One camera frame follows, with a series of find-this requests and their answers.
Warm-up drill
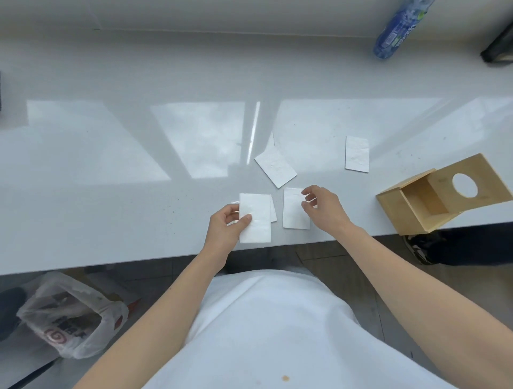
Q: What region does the person's right hand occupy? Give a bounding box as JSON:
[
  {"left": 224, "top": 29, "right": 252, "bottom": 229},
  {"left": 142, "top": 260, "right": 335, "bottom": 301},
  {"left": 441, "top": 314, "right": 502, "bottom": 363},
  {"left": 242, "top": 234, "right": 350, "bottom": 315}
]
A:
[{"left": 301, "top": 185, "right": 356, "bottom": 239}]

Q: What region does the person's left hand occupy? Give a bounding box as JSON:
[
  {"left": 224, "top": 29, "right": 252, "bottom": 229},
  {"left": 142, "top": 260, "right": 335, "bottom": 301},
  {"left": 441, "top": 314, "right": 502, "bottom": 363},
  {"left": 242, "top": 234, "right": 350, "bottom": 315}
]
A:
[{"left": 204, "top": 203, "right": 253, "bottom": 258}]

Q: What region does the person's left forearm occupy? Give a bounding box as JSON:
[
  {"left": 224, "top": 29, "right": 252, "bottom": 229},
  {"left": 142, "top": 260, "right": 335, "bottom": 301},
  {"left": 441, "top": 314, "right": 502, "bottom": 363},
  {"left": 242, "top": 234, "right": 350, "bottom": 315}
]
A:
[{"left": 73, "top": 248, "right": 233, "bottom": 389}]

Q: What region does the person's right forearm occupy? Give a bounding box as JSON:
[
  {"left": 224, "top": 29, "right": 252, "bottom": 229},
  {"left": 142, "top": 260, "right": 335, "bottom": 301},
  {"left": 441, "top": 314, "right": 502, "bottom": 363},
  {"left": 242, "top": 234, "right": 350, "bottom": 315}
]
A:
[{"left": 330, "top": 221, "right": 513, "bottom": 389}]

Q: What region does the white shirt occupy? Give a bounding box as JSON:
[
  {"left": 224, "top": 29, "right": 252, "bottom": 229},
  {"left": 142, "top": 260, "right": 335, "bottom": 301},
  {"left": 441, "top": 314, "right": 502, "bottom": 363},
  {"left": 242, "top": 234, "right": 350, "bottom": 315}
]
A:
[{"left": 141, "top": 269, "right": 458, "bottom": 389}]

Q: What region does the wooden tissue box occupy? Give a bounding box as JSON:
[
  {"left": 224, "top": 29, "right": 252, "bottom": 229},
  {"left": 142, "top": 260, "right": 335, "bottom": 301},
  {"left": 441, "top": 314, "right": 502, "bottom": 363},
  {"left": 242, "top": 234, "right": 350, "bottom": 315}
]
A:
[{"left": 375, "top": 153, "right": 513, "bottom": 236}]

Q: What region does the blue plastic bottle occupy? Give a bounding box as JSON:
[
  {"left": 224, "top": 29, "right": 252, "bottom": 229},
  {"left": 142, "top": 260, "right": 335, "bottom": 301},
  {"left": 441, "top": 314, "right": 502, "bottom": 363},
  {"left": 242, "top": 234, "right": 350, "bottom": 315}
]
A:
[{"left": 373, "top": 0, "right": 436, "bottom": 60}]

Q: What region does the clear printed plastic bag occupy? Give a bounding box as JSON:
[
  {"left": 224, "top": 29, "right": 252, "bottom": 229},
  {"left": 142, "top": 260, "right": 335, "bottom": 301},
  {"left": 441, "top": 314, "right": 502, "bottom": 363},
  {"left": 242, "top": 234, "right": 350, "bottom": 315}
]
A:
[{"left": 16, "top": 271, "right": 130, "bottom": 360}]

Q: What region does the black object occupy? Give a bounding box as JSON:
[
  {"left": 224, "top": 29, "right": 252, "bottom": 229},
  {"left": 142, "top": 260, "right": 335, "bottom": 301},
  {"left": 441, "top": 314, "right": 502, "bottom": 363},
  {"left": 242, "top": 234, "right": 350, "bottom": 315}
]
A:
[{"left": 480, "top": 19, "right": 513, "bottom": 63}]

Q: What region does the black bag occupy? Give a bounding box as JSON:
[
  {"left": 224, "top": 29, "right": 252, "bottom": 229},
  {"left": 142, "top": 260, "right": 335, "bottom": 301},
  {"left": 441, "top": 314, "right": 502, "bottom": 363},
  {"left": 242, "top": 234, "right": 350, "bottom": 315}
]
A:
[{"left": 0, "top": 286, "right": 26, "bottom": 342}]

